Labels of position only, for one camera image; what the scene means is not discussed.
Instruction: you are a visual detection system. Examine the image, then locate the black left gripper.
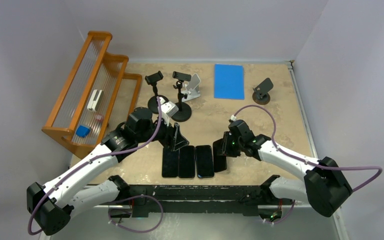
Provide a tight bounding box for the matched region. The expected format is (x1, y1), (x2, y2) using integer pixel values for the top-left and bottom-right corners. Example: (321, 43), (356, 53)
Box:
(136, 113), (188, 150)

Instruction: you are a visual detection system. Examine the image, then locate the black phone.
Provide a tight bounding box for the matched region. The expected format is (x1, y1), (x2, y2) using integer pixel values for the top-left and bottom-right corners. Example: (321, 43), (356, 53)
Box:
(178, 145), (196, 179)
(195, 145), (215, 179)
(212, 139), (227, 173)

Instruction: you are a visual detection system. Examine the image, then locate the black smartphone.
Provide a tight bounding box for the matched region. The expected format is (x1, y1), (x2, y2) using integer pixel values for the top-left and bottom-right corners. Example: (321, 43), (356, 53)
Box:
(161, 148), (179, 178)

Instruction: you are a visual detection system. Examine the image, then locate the black tall phone stand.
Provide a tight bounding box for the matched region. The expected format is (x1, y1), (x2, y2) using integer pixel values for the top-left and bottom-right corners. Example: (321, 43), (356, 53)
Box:
(171, 71), (192, 122)

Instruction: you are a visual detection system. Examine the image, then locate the black round-base phone stand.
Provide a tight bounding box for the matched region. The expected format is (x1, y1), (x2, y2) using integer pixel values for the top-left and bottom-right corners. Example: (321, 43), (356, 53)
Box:
(144, 70), (169, 114)

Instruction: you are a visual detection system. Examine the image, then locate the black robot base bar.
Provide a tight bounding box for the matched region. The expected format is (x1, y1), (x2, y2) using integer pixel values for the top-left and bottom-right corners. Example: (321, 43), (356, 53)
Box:
(110, 183), (292, 218)

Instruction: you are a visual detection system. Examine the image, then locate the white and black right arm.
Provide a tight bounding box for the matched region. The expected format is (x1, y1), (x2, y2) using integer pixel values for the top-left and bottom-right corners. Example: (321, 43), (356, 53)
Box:
(215, 119), (354, 217)

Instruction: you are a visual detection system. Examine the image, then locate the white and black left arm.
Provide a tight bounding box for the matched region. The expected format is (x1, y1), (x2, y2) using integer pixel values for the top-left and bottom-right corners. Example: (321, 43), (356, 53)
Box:
(26, 102), (189, 236)

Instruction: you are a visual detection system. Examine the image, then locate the white folding phone stand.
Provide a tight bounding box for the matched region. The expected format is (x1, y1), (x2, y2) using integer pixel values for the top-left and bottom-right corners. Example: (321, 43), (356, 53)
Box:
(182, 73), (201, 102)

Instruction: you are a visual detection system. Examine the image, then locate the blue rectangular mat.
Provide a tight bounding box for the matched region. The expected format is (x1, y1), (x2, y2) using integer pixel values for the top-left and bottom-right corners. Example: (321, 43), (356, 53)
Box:
(214, 64), (245, 100)

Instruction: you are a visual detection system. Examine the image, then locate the white device on rack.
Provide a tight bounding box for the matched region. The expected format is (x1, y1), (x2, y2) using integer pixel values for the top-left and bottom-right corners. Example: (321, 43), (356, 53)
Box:
(86, 89), (104, 112)

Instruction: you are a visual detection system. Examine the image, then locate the orange wooden rack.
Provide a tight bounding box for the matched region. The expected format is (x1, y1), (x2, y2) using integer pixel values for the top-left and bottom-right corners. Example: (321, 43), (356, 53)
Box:
(41, 31), (142, 159)

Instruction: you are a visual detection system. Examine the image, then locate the blue object on rack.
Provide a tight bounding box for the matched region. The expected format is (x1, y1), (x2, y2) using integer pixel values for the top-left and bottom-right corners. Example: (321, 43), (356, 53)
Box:
(75, 125), (91, 138)

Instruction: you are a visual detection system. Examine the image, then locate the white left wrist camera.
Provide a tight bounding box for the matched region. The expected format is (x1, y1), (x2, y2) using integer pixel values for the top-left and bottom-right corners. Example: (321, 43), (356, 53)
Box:
(161, 101), (179, 127)

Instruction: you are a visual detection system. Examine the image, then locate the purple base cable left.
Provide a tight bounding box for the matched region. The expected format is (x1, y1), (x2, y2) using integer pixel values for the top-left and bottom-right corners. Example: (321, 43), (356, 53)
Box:
(107, 194), (165, 233)

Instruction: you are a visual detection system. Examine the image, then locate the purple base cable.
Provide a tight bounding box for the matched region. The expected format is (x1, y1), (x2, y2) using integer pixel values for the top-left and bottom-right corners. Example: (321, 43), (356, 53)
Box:
(107, 194), (165, 233)
(261, 200), (296, 226)

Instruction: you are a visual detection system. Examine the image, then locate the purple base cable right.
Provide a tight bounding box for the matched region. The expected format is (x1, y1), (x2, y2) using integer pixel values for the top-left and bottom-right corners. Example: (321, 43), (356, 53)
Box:
(261, 200), (296, 226)

